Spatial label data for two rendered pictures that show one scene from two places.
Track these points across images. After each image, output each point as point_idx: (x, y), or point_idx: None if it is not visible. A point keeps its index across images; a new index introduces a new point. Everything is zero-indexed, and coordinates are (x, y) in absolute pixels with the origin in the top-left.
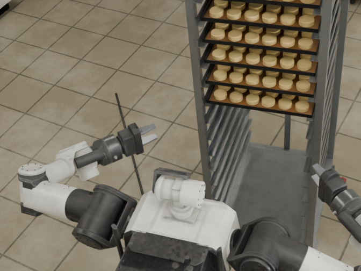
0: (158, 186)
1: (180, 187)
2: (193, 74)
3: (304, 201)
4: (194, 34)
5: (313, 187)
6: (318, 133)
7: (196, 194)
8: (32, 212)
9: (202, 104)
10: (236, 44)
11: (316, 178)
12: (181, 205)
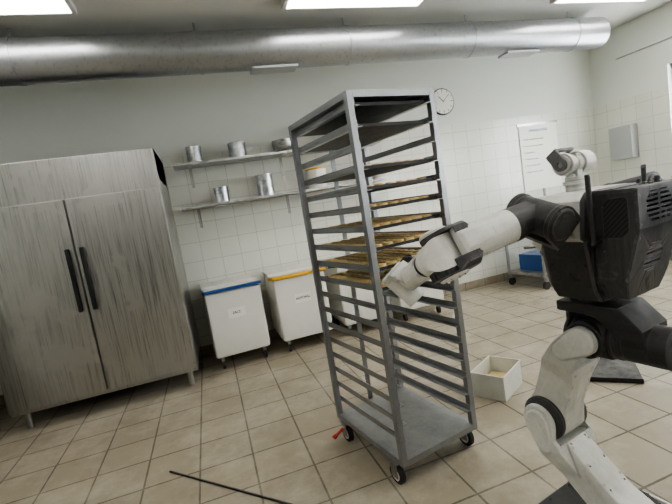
0: (569, 154)
1: (579, 151)
2: (373, 261)
3: (461, 360)
4: (370, 220)
5: (464, 339)
6: (457, 281)
7: (590, 151)
8: (479, 253)
9: (382, 290)
10: (393, 225)
11: (527, 246)
12: (586, 167)
